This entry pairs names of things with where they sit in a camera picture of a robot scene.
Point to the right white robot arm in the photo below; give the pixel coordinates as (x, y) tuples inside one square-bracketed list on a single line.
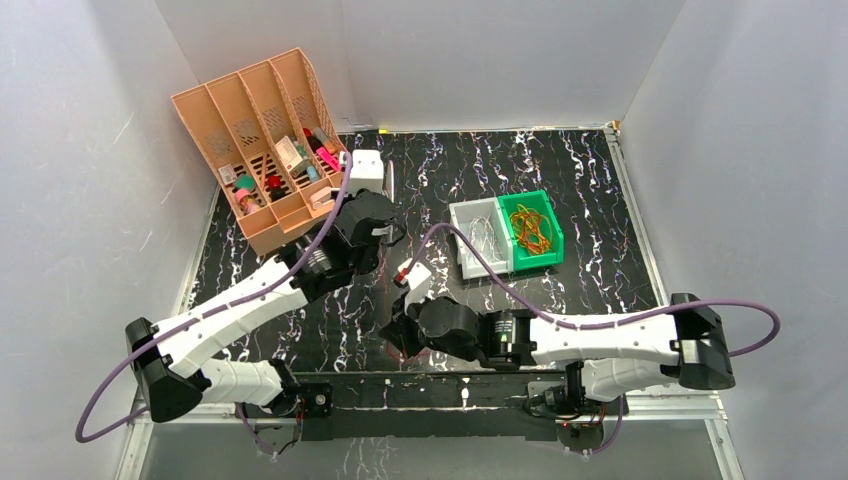
[(682, 342)]

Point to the white label box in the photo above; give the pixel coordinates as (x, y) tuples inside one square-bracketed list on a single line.
[(290, 156)]

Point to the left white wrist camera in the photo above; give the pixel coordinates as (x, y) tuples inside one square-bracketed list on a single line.
[(368, 171)]

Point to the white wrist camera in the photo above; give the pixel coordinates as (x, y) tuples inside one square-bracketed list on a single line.
[(368, 171), (416, 279)]

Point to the green plastic bin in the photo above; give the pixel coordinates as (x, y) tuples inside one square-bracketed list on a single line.
[(536, 235)]

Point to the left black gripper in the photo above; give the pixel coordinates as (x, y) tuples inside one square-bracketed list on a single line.
[(374, 216)]

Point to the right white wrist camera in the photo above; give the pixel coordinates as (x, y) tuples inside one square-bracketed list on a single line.
[(416, 279)]

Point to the pink tape roll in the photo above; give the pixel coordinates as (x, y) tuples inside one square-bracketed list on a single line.
[(245, 194)]

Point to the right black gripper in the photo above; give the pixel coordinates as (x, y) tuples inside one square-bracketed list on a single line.
[(399, 331)]

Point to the peach desk file organizer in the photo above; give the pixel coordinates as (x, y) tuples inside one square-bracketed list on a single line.
[(236, 120)]

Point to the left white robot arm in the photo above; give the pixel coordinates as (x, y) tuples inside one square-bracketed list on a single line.
[(177, 367)]

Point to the white perforated filament spool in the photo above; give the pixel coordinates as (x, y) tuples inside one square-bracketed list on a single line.
[(389, 181)]

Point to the white plastic bin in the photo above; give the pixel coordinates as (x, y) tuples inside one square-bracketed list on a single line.
[(482, 223)]

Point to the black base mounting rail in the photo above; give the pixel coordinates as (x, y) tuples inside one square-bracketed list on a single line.
[(528, 404)]

